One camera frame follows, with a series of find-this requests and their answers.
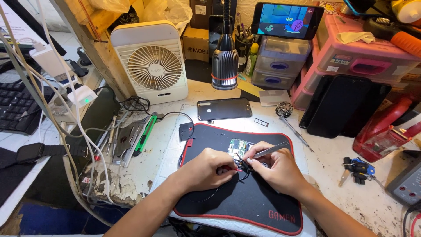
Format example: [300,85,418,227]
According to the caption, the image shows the person's right hand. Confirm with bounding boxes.
[245,142,310,199]

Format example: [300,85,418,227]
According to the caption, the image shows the person's left hand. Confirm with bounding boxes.
[179,147,239,195]

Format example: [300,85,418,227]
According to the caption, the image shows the silver metal tweezers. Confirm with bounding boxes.
[253,142,290,160]

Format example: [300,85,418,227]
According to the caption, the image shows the red-tipped black probe cable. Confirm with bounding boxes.
[188,152,255,203]

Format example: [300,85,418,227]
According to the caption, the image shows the opened phone with circuit board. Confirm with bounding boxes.
[227,138,256,162]

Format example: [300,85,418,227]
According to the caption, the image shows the thin silver screwdriver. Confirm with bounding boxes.
[280,115,315,154]

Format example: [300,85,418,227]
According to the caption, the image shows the small black plastic phone part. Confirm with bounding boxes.
[178,122,195,142]

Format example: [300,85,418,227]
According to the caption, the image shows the black red-edged mouse pad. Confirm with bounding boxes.
[173,123,304,236]

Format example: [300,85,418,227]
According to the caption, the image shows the metal wool ball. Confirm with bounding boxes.
[275,101,294,118]

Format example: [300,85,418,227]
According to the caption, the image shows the black phone back cover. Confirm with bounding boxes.
[197,97,253,122]

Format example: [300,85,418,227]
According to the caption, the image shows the green utility knife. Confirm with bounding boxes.
[133,113,164,157]

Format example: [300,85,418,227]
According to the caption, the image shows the grey card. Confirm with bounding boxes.
[259,89,292,107]

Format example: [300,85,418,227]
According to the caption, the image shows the bunch of keys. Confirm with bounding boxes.
[338,156,386,189]

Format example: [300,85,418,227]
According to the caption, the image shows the heap of metal hand tools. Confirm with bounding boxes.
[93,111,152,168]

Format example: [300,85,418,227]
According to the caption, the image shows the large black phone screen panel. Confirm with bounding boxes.
[298,74,392,139]

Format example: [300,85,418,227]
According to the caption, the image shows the yellow paper sheet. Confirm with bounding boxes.
[237,78,264,98]

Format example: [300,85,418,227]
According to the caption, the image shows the red plastic bottle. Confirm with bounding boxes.
[352,97,421,163]

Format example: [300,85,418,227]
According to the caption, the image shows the black gooseneck lamp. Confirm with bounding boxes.
[211,0,239,91]

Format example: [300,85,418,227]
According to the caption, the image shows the small clear drawer unit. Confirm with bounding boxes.
[251,36,312,90]

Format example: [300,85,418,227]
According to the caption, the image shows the green bottle with yellow cap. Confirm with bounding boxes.
[245,43,260,78]

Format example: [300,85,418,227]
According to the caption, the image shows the white desk fan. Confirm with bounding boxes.
[110,20,189,105]

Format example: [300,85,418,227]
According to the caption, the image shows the brown cardboard box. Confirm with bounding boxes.
[182,26,211,63]

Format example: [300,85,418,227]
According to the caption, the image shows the black pen holder with pens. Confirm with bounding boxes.
[234,13,260,74]

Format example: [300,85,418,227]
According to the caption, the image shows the grey power supply meter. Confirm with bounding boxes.
[385,155,421,207]

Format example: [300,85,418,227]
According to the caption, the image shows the pink plastic drawer unit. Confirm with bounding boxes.
[291,13,421,111]

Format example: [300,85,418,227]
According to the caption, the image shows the white charger with green light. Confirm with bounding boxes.
[67,85,98,108]

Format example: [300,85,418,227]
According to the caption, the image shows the smartphone with lit screen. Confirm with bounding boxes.
[251,2,325,41]

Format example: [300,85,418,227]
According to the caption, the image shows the pale yellow cloth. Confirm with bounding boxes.
[336,31,376,45]

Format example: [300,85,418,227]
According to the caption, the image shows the dark carton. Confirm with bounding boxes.
[189,0,238,30]

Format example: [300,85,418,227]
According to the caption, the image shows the clear plastic bags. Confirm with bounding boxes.
[88,0,193,35]

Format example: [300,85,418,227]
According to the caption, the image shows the black power plug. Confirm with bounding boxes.
[76,46,93,66]

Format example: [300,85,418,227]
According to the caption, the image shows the black smartwatch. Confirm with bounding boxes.
[0,142,89,170]

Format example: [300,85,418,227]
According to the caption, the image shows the orange and black hand tool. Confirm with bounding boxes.
[363,16,421,59]

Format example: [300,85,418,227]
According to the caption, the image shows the white power adapter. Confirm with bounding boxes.
[29,44,72,78]

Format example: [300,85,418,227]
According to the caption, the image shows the black computer keyboard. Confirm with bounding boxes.
[0,80,57,136]

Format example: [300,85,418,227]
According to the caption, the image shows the computer monitor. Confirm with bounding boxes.
[0,0,67,57]

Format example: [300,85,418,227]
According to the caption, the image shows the red cable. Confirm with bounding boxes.
[403,204,421,237]

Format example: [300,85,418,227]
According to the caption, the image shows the white cable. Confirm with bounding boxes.
[33,0,114,205]

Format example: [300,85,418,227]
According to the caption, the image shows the wooden post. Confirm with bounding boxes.
[53,0,137,102]

